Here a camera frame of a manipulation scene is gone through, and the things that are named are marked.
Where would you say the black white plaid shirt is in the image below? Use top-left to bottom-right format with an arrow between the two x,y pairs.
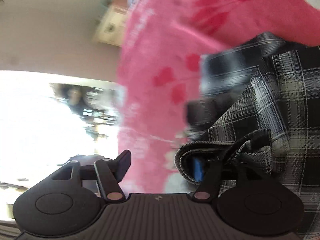
175,32 -> 319,239

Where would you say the wheelchair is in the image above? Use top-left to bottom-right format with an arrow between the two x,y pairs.
50,83 -> 119,140

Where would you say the cream bedside nightstand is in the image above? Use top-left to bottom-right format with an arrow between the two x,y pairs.
93,0 -> 128,47

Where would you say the red floral fleece blanket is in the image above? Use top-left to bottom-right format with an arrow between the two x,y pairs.
117,0 -> 319,193

